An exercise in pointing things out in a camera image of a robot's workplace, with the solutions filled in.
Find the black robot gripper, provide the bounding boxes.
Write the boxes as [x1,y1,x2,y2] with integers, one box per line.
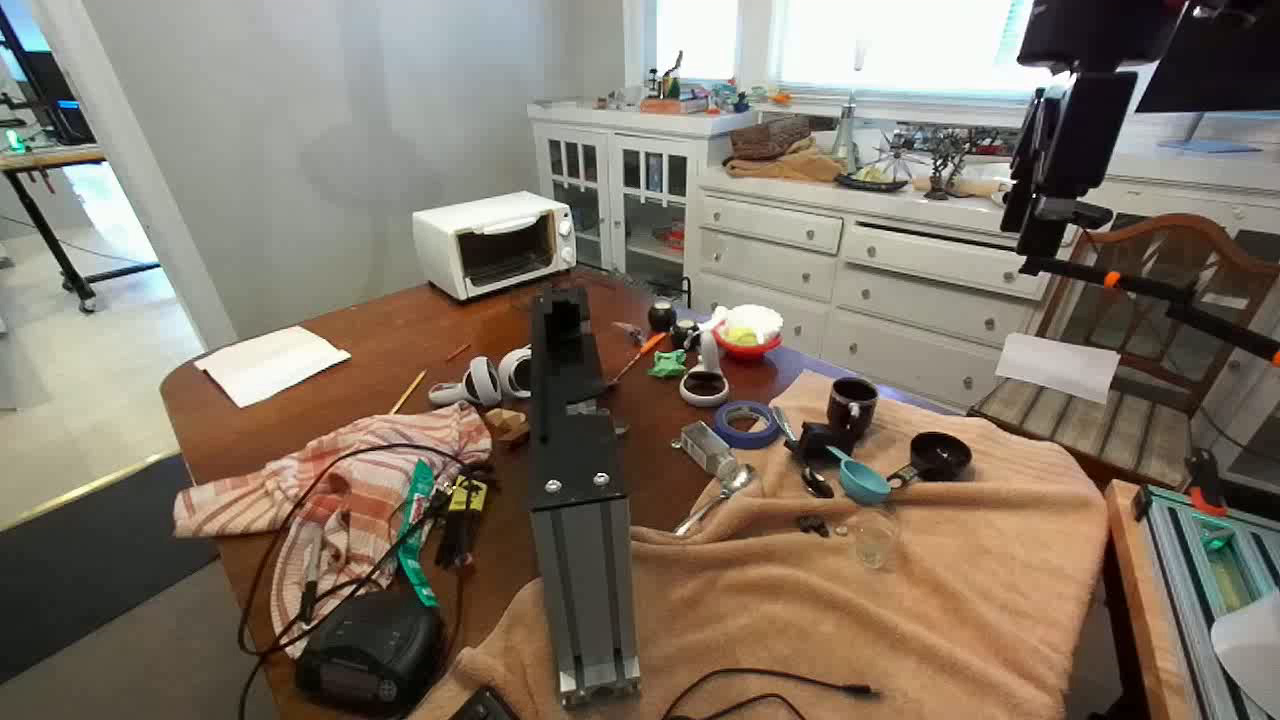
[1004,0,1194,242]

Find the clear drinking glass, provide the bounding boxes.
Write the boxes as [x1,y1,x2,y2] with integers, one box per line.
[847,514,906,575]

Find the dark metal figurine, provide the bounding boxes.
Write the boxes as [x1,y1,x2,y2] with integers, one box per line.
[925,129,973,205]

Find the wooden chair striped cushion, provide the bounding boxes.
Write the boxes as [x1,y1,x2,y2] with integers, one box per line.
[968,212,1280,492]

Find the dark shallow bowl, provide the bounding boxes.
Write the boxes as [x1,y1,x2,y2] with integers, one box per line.
[835,155,922,202]

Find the bright window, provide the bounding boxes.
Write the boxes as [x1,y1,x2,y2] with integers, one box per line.
[620,0,1185,111]

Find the black monitor screen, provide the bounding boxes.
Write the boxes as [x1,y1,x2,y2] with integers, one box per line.
[1135,0,1280,119]

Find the black rod with orange clips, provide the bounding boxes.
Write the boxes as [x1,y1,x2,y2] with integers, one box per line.
[1036,253,1280,365]

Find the white dresser with drawers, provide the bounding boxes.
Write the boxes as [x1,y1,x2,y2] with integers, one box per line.
[687,164,1280,420]

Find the glass bottle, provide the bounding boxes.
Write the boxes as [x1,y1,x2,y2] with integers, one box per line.
[829,92,867,180]

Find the white paper sheet on cushion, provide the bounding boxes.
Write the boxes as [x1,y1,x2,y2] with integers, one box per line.
[992,327,1126,408]

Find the brown woven basket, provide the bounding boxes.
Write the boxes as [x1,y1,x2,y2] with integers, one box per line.
[726,111,821,170]

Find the dark mug with metallic rim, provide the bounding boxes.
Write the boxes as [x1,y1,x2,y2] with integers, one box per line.
[826,371,885,453]

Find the black measuring cup green label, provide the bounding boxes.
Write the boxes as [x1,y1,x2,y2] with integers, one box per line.
[885,428,975,502]

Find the red and black clamp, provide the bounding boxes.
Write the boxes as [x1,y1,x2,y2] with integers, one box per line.
[1179,447,1233,519]

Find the red bowl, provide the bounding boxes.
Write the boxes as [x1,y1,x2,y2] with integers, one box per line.
[709,301,787,368]

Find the teal plastic measuring cup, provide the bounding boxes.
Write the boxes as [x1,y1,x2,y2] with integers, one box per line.
[826,446,900,514]

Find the orange tray with tools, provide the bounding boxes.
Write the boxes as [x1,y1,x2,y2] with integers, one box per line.
[632,47,706,119]

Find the black round lid white rim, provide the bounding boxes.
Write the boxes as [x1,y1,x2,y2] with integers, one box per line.
[678,365,738,412]

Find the small green item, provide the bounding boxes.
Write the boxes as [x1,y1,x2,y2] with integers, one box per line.
[643,346,692,386]

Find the white glass door cabinet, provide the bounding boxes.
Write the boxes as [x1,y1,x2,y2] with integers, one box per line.
[523,100,753,308]

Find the light wooden board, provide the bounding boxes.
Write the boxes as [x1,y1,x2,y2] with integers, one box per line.
[1102,476,1210,720]

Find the orange terry towel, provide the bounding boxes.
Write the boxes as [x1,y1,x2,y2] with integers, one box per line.
[414,368,1117,720]

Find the white round plate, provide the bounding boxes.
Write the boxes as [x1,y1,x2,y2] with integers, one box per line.
[1210,589,1280,720]

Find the white toaster oven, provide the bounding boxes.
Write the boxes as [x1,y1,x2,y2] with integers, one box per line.
[408,188,582,306]

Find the small brown lump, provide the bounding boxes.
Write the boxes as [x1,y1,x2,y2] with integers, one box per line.
[480,403,538,447]

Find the white headphones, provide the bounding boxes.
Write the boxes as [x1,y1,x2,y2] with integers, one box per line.
[423,346,542,412]

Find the thin wooden stick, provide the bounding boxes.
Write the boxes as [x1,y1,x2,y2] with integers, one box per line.
[385,368,437,420]

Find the yellow and black tool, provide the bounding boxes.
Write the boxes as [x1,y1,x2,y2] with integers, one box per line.
[437,469,497,574]

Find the red striped cloth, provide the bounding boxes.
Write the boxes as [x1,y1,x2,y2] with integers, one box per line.
[167,403,502,661]

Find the white paper sheet on wood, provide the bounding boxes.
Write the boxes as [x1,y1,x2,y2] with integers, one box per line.
[194,320,356,412]

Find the black clock radio box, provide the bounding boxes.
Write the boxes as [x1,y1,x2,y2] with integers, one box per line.
[291,582,454,720]

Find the dark floor mat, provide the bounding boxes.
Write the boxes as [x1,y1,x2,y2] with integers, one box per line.
[0,447,226,689]

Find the black camera on rod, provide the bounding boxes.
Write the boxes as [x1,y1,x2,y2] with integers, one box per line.
[1015,195,1117,282]

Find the black plastic bracket block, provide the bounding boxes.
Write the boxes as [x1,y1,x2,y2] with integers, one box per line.
[783,420,842,473]

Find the orange handled tool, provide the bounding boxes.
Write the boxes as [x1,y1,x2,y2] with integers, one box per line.
[605,327,671,401]

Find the silver spoon with bent handle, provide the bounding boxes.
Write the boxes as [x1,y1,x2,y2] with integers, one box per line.
[670,460,761,546]

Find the thin black cable with plug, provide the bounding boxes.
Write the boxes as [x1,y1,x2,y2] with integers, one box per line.
[659,663,885,720]

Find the aluminium extrusion post black mount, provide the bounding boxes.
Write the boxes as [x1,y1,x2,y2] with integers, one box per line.
[523,284,648,712]

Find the green handled tool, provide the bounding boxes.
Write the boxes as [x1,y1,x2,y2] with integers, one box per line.
[391,456,444,616]

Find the long black cable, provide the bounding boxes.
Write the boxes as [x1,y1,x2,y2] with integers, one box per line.
[234,437,471,720]

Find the black frame wooden desk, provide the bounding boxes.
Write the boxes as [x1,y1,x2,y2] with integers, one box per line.
[0,5,164,320]

